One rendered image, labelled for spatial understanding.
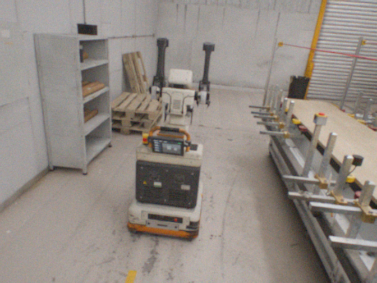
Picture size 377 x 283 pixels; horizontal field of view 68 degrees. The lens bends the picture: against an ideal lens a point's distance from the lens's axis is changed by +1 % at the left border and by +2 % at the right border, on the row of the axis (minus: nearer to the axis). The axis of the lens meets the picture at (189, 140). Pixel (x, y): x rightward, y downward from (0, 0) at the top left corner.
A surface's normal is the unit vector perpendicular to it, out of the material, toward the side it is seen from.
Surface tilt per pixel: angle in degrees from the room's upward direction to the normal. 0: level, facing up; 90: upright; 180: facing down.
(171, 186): 90
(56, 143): 90
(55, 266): 0
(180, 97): 82
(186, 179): 90
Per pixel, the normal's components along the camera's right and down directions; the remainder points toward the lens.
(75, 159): -0.08, 0.36
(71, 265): 0.08, -0.92
